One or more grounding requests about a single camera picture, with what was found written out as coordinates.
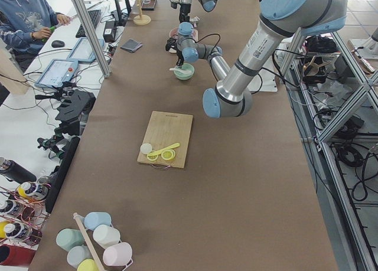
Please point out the black computer mouse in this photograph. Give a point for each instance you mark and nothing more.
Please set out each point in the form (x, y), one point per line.
(58, 44)

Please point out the black thermos bottle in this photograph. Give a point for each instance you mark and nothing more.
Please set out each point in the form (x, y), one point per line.
(15, 172)

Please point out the pink bowl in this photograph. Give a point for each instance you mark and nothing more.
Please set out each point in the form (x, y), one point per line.
(175, 30)

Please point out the yellow plastic spoon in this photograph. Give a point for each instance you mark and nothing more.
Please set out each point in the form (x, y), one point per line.
(160, 151)

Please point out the black power adapter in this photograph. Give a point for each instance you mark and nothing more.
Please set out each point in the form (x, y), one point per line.
(109, 31)

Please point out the pink plastic cup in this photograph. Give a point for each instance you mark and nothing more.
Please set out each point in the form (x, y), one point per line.
(118, 255)

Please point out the mint green bowl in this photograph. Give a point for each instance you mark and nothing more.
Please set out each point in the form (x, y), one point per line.
(186, 66)

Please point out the wooden mug tree stand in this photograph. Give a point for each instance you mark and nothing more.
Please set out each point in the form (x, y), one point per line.
(137, 15)

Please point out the lemon slice upper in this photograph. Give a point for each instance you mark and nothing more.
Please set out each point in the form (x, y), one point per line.
(168, 154)

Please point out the white plastic cup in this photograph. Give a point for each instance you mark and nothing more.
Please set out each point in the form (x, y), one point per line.
(106, 236)

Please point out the dark wooden tray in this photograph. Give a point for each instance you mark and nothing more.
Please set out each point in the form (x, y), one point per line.
(148, 5)

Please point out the white camera post base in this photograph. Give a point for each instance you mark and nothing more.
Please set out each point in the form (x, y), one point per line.
(265, 85)

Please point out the metal ice scoop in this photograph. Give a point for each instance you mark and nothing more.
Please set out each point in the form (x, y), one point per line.
(195, 21)

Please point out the blue teach pendant far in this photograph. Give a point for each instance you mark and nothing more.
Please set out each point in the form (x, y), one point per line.
(82, 51)

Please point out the aluminium frame post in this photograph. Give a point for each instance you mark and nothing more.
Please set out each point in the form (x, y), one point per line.
(86, 22)

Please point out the red container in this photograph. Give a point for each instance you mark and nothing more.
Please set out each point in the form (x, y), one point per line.
(16, 255)

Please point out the blue teach pendant near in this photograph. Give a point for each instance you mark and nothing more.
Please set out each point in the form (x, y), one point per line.
(57, 73)

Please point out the yellow paint bottle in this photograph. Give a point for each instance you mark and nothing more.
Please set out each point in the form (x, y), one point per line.
(34, 190)

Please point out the blue teach pendant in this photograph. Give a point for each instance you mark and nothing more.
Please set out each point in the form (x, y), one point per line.
(82, 51)
(57, 73)

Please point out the grey purple folded cloth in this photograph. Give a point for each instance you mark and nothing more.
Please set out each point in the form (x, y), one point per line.
(131, 45)

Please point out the black bar on table edge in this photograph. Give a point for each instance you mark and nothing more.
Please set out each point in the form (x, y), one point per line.
(61, 175)

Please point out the green plastic cup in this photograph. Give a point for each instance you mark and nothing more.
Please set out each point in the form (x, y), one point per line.
(69, 238)

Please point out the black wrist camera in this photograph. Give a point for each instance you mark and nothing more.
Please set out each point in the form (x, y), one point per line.
(170, 44)

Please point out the white ceramic spoon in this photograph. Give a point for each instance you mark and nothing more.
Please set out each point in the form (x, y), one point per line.
(179, 70)

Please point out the person in blue hoodie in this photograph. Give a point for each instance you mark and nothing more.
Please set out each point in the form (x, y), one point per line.
(26, 24)

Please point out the yellow plastic cup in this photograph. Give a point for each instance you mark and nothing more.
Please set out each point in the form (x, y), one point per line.
(87, 265)

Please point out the cream rectangular tray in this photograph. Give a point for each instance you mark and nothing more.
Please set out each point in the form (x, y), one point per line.
(195, 35)

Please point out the wooden cup rack rod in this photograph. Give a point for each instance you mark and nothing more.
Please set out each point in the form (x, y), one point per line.
(77, 219)

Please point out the grey plastic cup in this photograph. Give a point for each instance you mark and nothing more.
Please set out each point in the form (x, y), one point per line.
(78, 254)

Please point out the blue plastic cup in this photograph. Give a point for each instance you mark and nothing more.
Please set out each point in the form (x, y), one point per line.
(94, 219)

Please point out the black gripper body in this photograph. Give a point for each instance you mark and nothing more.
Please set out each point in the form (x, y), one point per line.
(179, 57)
(185, 9)

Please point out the copper wire bottle rack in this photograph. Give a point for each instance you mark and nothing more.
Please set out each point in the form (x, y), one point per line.
(22, 218)

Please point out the bamboo cutting board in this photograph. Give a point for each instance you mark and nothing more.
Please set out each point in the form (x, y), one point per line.
(164, 129)

